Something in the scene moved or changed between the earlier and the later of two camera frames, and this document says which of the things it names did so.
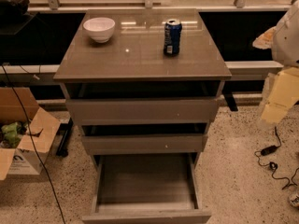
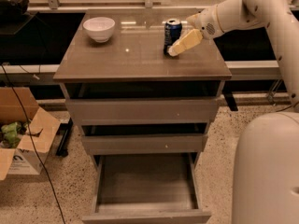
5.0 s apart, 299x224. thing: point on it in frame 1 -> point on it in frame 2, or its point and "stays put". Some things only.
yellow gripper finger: (283, 93) -> (188, 40)
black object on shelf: (13, 5) stays put
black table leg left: (64, 130) stays put
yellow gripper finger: (264, 40) -> (196, 20)
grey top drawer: (143, 111) stays put
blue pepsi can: (173, 37) stays put
